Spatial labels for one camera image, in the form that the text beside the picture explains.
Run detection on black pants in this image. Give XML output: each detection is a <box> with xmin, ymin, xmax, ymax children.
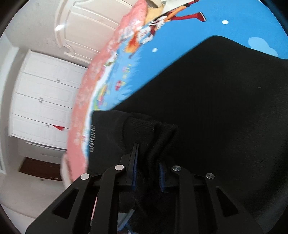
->
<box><xmin>88</xmin><ymin>37</ymin><xmax>287</xmax><ymax>233</ymax></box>

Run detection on white wardrobe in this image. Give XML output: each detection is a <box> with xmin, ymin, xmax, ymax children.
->
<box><xmin>8</xmin><ymin>50</ymin><xmax>87</xmax><ymax>150</ymax></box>

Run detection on blue cartoon bed sheet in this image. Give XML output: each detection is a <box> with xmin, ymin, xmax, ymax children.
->
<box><xmin>83</xmin><ymin>0</ymin><xmax>288</xmax><ymax>158</ymax></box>

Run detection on pink floral quilt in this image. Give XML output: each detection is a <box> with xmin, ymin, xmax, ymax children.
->
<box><xmin>61</xmin><ymin>1</ymin><xmax>148</xmax><ymax>181</ymax></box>

